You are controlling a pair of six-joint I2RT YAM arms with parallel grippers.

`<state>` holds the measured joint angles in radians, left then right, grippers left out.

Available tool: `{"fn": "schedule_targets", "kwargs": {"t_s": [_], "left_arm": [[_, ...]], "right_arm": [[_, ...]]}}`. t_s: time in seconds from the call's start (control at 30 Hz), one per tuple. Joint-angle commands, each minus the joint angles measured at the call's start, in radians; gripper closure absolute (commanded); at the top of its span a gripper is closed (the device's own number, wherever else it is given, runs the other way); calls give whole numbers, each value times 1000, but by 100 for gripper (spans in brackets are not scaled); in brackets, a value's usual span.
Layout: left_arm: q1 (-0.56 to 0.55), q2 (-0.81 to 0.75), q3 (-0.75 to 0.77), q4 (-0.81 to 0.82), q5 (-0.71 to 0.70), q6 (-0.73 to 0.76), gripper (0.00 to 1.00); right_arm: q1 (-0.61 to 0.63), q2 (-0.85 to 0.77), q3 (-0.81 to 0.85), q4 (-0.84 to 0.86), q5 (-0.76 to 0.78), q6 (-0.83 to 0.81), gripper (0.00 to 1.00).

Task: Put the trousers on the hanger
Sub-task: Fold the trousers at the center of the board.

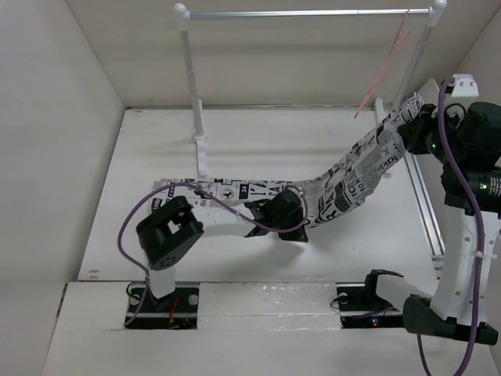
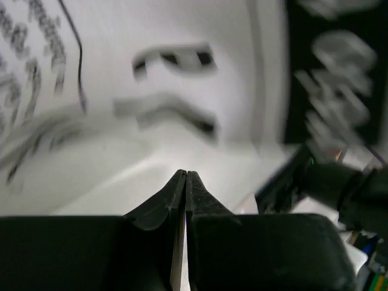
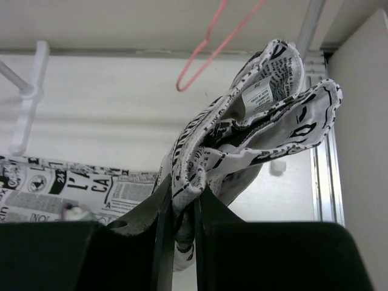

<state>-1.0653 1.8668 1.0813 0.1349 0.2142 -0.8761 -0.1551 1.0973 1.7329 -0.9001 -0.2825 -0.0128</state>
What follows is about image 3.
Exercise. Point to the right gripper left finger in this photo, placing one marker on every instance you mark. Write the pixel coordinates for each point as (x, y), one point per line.
(87, 255)

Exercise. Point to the white garment rack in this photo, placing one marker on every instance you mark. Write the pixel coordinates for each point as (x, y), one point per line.
(31, 93)

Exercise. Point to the aluminium side rail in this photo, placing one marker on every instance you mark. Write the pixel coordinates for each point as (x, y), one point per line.
(326, 184)

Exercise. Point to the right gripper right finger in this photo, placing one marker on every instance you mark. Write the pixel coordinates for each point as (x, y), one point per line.
(232, 254)

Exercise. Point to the newspaper print trousers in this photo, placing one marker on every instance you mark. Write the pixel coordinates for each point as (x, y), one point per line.
(266, 114)

